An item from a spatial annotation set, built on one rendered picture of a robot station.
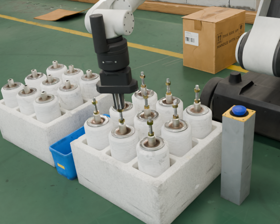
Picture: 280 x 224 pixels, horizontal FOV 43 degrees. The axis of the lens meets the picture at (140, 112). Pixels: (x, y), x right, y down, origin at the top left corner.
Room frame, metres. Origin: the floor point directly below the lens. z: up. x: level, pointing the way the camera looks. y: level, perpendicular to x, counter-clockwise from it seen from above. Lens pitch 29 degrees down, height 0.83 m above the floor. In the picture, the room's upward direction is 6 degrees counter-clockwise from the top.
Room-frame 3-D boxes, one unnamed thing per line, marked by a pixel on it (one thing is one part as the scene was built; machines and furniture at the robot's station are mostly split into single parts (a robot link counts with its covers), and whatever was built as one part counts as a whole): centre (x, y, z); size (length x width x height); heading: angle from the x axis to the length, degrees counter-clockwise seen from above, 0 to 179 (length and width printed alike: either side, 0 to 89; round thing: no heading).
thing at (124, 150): (0.94, 0.06, 0.16); 0.10 x 0.10 x 0.18
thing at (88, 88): (1.42, 0.20, 0.16); 0.10 x 0.10 x 0.18
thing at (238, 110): (0.88, -0.28, 0.32); 0.04 x 0.04 x 0.02
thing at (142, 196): (1.03, -0.02, 0.09); 0.39 x 0.39 x 0.18; 45
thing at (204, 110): (1.03, -0.19, 0.25); 0.08 x 0.08 x 0.01
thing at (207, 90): (1.37, -0.34, 0.10); 0.20 x 0.05 x 0.20; 133
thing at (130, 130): (0.94, 0.06, 0.25); 0.08 x 0.08 x 0.01
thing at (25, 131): (1.41, 0.37, 0.09); 0.39 x 0.39 x 0.18; 47
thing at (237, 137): (0.88, -0.28, 0.16); 0.07 x 0.07 x 0.31; 45
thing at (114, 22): (0.93, 0.06, 0.57); 0.11 x 0.11 x 0.11; 61
